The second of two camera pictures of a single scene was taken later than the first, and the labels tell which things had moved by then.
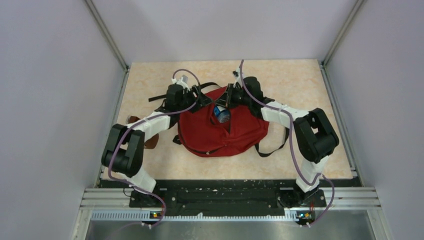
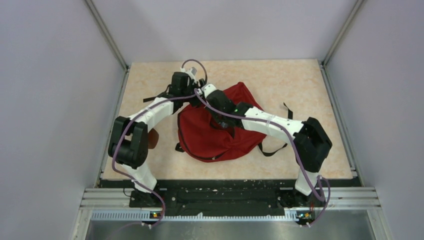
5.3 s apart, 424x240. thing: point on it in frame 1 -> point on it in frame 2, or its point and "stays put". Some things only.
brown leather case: [151, 143] stays put
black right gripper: [225, 100] -> [218, 121]
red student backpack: [244, 132] stays put
